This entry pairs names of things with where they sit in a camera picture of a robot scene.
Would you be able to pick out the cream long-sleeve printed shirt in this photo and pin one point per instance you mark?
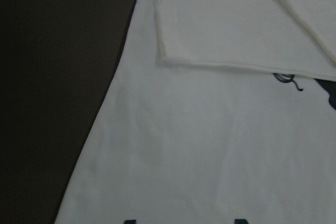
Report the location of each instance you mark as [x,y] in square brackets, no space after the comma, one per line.
[215,113]

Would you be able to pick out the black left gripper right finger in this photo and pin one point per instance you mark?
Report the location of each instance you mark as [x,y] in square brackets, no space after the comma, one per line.
[241,221]

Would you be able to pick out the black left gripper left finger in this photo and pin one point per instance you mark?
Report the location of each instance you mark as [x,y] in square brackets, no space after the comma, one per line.
[130,221]

